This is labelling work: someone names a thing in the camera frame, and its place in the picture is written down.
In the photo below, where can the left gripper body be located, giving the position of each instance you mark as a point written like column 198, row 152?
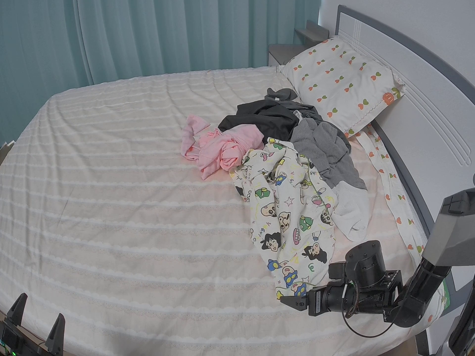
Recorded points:
column 31, row 341

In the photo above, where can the pink garment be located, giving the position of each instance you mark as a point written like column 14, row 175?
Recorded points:
column 222, row 150

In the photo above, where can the blue-green curtain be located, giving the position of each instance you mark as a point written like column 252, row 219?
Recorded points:
column 167, row 24

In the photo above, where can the white printed pillow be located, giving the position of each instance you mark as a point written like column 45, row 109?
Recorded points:
column 345, row 76

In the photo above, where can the white printed pyjama garment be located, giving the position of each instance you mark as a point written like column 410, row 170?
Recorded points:
column 282, row 206

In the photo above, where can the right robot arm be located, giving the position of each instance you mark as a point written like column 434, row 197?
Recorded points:
column 445, row 236

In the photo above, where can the grey white bedside table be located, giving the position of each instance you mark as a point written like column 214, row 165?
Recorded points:
column 282, row 52

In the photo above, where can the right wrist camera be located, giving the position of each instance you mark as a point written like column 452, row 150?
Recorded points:
column 337, row 272

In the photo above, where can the pile of clothes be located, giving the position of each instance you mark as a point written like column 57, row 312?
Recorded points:
column 319, row 147

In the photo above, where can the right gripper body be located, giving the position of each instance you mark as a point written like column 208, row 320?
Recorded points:
column 330, row 299

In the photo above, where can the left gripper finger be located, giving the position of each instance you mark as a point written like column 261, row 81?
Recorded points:
column 17, row 312
column 57, row 334

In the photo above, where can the bed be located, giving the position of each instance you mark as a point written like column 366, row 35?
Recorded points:
column 111, row 198

